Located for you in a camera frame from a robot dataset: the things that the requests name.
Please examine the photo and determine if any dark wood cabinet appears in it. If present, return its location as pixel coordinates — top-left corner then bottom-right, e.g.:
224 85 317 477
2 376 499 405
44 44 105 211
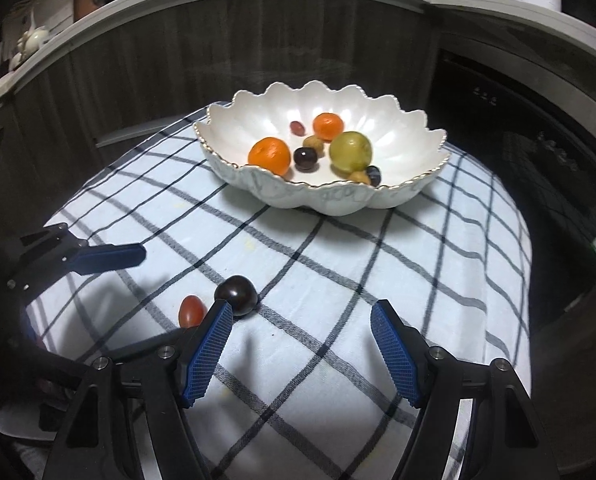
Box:
0 0 439 151

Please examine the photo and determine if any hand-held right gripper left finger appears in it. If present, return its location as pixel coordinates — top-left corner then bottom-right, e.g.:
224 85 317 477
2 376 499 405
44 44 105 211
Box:
40 299 235 480

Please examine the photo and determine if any round green fruit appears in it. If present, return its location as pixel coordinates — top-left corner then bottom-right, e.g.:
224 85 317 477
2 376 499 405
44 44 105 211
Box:
329 131 373 172

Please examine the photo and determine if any white blue checkered cloth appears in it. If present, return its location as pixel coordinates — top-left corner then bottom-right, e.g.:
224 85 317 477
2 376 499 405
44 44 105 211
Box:
25 102 533 480

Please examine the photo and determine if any small orange tangerine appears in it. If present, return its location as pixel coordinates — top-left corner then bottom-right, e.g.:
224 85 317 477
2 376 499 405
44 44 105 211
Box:
248 136 292 177
312 112 345 142

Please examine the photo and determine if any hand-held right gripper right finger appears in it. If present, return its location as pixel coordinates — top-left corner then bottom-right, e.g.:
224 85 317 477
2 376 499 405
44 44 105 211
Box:
370 299 561 480

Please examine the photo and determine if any black built-in dishwasher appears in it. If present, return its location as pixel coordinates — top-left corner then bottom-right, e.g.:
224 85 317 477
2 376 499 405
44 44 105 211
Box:
425 45 596 321

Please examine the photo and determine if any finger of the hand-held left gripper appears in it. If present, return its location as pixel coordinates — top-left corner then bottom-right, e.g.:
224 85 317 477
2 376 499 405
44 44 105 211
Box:
75 327 189 368
7 223 147 307

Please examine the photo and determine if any white scalloped ceramic bowl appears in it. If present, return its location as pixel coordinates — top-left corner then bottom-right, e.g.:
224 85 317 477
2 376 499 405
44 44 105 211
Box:
193 80 451 216

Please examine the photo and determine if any white teapot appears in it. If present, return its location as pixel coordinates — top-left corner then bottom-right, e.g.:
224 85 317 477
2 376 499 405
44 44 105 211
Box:
9 10 51 71

